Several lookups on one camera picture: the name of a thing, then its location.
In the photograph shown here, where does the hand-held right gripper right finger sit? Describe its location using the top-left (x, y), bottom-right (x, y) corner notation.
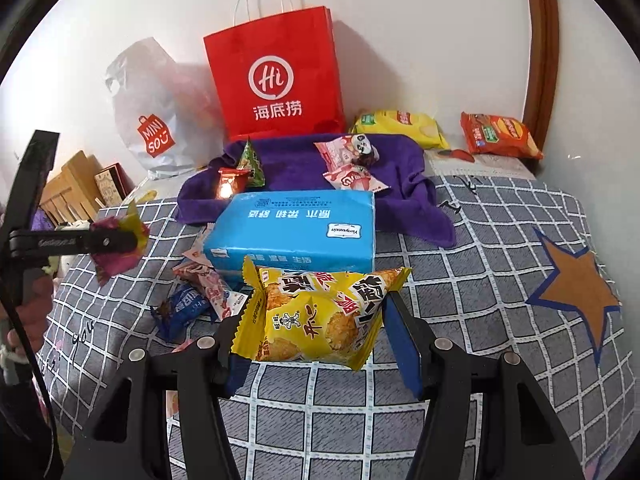
top-left (382, 290), bottom-right (583, 480)

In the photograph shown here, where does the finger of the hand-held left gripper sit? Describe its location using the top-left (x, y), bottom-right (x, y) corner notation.
top-left (90, 225), bottom-right (142, 256)

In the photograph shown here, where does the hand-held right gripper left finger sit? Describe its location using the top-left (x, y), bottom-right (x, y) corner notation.
top-left (62, 307), bottom-right (251, 480)

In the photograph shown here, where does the magenta and yellow candy packet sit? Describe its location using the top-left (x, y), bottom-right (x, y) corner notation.
top-left (91, 199), bottom-right (151, 287)

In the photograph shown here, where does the blue snack packet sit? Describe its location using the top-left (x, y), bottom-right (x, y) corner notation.
top-left (151, 282), bottom-right (212, 342)

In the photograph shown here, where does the long bear print packet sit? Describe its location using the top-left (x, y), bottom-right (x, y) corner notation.
top-left (172, 259), bottom-right (247, 322)

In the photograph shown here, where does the yellow rice cracker packet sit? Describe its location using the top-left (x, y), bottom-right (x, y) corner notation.
top-left (232, 255), bottom-right (413, 372)

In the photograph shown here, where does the red snack packet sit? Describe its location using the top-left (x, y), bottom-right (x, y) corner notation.
top-left (217, 167), bottom-right (251, 202)

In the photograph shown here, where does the green snack packet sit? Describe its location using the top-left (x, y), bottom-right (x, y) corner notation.
top-left (236, 139), bottom-right (267, 189)

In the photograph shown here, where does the pink strawberry snack packet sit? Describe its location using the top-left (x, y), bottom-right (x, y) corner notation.
top-left (314, 136), bottom-right (357, 171)
top-left (322, 164), bottom-right (391, 195)

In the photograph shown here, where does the person's left forearm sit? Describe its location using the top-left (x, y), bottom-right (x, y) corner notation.
top-left (0, 375), bottom-right (63, 480)

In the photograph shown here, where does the person's left hand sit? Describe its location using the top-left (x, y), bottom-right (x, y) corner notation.
top-left (6, 275), bottom-right (55, 361)

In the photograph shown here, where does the wooden rack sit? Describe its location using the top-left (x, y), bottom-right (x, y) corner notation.
top-left (37, 151), bottom-right (108, 226)

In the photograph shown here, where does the patterned gift box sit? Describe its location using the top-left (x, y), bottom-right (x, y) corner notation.
top-left (94, 162), bottom-right (132, 207)

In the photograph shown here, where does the grey checked blanket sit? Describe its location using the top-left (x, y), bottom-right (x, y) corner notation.
top-left (37, 172), bottom-right (626, 480)

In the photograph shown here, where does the white plastic bag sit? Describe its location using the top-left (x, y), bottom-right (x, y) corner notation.
top-left (104, 36), bottom-right (226, 181)

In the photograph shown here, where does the blue tissue pack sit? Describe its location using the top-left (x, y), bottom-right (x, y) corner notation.
top-left (202, 190), bottom-right (376, 286)

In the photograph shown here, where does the purple towel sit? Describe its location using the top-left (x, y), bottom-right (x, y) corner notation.
top-left (175, 132), bottom-right (458, 248)

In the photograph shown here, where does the white printed bedsheet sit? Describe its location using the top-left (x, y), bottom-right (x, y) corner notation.
top-left (127, 147), bottom-right (538, 206)

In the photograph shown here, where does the yellow chip bag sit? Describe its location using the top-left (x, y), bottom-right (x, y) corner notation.
top-left (349, 109), bottom-right (451, 150)

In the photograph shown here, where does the orange chip bag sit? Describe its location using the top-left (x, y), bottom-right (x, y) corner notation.
top-left (460, 111), bottom-right (544, 161)

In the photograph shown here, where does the red paper bag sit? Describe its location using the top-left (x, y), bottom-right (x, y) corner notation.
top-left (202, 0), bottom-right (347, 142)

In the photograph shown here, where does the black cable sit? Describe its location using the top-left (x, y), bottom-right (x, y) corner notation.
top-left (0, 280), bottom-right (63, 461)

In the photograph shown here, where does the brown wooden door frame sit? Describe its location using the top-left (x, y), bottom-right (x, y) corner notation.
top-left (520, 0), bottom-right (560, 136)

